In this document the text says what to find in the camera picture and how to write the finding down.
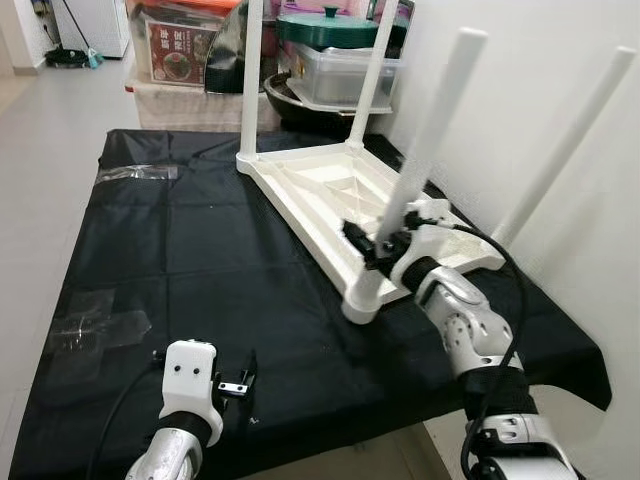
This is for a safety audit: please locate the black plastic bag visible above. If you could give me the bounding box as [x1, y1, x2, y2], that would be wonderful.
[205, 0, 276, 98]

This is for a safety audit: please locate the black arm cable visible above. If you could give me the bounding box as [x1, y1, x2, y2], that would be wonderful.
[85, 365, 166, 480]
[450, 225, 529, 476]

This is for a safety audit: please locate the storage box with orange lid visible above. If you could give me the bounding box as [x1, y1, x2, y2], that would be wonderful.
[125, 0, 241, 91]

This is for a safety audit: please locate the clear tape strip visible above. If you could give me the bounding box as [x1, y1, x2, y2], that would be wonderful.
[98, 163, 181, 183]

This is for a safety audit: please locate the white plastic table leg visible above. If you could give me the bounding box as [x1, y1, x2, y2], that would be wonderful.
[238, 0, 266, 166]
[342, 28, 489, 326]
[350, 0, 401, 151]
[490, 45, 639, 251]

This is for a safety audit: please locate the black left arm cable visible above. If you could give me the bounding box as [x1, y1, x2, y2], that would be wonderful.
[85, 365, 166, 480]

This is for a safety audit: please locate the patterned beige bench cover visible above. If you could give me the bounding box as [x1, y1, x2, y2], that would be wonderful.
[125, 80, 286, 131]

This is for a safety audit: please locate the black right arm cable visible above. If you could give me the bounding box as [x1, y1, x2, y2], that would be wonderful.
[450, 225, 529, 476]

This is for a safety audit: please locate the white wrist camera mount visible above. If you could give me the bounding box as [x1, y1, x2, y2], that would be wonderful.
[160, 340, 226, 446]
[395, 198, 463, 286]

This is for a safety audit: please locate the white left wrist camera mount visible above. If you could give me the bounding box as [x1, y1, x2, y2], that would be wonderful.
[160, 340, 226, 446]

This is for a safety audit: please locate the black glossy tablecloth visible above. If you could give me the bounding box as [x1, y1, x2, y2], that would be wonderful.
[10, 128, 613, 479]

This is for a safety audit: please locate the clear plastic storage container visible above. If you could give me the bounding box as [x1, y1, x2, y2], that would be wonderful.
[283, 45, 403, 109]

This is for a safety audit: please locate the black wok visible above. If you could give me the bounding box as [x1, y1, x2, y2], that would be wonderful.
[262, 75, 386, 136]

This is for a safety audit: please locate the green pot lid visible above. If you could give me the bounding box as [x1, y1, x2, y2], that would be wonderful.
[275, 5, 411, 49]

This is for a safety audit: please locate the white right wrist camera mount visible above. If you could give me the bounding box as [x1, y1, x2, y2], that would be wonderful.
[395, 198, 463, 286]

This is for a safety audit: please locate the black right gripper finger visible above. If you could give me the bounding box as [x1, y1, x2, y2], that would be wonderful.
[342, 222, 379, 269]

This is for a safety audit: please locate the white plastic children table top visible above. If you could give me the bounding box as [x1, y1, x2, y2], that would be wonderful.
[235, 140, 506, 326]

